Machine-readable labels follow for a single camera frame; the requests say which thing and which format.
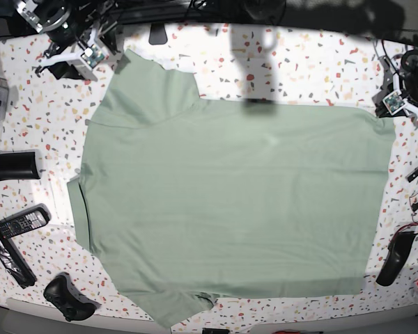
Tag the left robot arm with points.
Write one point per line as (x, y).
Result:
(392, 69)

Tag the black game controller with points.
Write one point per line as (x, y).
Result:
(58, 294)

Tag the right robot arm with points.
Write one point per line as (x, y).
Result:
(81, 34)

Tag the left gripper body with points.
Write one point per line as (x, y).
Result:
(402, 97)

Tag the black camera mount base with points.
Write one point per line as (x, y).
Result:
(157, 35)

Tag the black curved handle right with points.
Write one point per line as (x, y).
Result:
(399, 251)

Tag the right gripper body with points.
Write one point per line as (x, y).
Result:
(79, 59)

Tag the long black bar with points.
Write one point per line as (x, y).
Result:
(15, 265)

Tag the black TV remote control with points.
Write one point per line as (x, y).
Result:
(26, 221)

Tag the light green T-shirt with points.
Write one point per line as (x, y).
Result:
(185, 200)

